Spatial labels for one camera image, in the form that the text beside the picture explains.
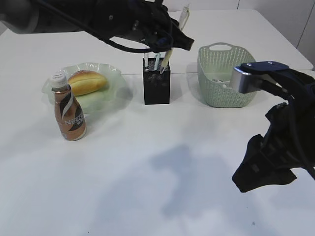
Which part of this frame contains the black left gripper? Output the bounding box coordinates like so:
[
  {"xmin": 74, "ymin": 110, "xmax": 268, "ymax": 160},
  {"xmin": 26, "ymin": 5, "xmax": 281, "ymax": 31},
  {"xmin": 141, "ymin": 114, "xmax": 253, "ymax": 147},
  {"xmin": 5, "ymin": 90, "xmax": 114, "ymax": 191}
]
[{"xmin": 108, "ymin": 0, "xmax": 195, "ymax": 54}]

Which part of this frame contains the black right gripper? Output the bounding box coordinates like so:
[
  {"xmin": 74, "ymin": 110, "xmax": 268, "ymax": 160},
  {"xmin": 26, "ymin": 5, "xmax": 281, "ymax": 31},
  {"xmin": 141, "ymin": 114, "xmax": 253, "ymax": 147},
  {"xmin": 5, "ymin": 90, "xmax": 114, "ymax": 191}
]
[{"xmin": 232, "ymin": 69, "xmax": 315, "ymax": 193}]

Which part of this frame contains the blue grey pen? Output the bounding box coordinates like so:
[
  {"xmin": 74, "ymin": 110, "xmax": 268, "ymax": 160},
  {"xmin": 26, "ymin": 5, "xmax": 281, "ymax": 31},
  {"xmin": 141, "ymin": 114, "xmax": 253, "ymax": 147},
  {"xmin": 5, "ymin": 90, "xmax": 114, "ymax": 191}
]
[{"xmin": 154, "ymin": 53, "xmax": 161, "ymax": 71}]

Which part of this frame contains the cream grip pen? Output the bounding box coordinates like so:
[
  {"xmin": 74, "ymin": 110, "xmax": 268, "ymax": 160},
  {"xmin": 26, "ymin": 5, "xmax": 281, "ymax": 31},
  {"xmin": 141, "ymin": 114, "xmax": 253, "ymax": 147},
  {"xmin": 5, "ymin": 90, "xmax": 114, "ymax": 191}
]
[{"xmin": 159, "ymin": 3, "xmax": 192, "ymax": 74}]

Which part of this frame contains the large white paper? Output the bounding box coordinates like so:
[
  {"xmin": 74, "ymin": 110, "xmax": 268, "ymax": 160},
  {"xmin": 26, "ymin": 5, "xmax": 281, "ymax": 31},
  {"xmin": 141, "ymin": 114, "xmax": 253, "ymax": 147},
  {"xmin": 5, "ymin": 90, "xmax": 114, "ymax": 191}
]
[{"xmin": 212, "ymin": 78, "xmax": 229, "ymax": 88}]

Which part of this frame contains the sugared bread roll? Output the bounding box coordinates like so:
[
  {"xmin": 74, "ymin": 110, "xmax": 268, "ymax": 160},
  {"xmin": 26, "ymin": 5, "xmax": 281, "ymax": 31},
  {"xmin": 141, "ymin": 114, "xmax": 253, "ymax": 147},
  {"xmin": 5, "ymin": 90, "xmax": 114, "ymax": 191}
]
[{"xmin": 68, "ymin": 70, "xmax": 108, "ymax": 96}]

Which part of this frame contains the brown coffee drink bottle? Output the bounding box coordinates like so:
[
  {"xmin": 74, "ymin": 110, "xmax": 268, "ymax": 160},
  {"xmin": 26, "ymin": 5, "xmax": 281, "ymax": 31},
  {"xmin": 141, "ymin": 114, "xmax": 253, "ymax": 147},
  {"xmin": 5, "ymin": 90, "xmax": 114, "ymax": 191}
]
[{"xmin": 49, "ymin": 72, "xmax": 86, "ymax": 141}]

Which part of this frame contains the grey grip pen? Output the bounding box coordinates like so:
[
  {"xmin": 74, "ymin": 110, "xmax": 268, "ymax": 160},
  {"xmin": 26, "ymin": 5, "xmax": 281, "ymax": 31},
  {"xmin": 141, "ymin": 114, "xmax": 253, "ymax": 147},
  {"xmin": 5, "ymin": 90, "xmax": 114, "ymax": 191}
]
[{"xmin": 144, "ymin": 53, "xmax": 149, "ymax": 70}]

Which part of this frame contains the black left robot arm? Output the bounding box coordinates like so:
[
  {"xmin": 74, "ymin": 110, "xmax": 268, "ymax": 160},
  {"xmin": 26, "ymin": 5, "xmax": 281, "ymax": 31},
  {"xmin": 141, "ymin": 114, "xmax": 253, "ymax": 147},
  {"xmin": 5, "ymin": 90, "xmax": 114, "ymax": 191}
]
[{"xmin": 0, "ymin": 0, "xmax": 194, "ymax": 54}]

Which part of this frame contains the black mesh pen holder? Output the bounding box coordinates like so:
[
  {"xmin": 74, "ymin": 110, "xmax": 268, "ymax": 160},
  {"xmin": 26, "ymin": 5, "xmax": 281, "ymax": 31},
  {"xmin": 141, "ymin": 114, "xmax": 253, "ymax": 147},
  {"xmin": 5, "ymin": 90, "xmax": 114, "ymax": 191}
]
[{"xmin": 142, "ymin": 58, "xmax": 171, "ymax": 105}]

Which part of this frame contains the green wavy glass plate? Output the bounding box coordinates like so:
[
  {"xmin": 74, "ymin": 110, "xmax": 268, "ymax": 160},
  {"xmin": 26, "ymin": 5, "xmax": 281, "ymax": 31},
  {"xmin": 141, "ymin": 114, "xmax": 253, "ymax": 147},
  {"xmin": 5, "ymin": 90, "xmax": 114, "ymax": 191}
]
[{"xmin": 41, "ymin": 62, "xmax": 128, "ymax": 114}]

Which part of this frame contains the green plastic woven basket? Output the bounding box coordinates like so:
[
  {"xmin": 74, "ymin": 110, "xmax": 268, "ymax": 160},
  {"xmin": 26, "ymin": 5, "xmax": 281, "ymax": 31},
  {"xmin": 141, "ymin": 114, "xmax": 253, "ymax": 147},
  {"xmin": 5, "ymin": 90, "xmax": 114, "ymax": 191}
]
[{"xmin": 197, "ymin": 42, "xmax": 256, "ymax": 108}]

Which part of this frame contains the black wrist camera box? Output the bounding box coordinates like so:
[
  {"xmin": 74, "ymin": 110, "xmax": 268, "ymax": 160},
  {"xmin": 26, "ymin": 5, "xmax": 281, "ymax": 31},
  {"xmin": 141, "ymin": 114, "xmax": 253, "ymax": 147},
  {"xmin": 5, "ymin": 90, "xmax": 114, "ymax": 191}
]
[{"xmin": 229, "ymin": 61, "xmax": 289, "ymax": 94}]

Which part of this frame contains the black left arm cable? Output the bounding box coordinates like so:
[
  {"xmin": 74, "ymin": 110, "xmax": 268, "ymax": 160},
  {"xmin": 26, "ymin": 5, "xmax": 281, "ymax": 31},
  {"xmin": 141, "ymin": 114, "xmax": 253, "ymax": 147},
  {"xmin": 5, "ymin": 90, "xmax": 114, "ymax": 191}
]
[{"xmin": 34, "ymin": 0, "xmax": 175, "ymax": 54}]

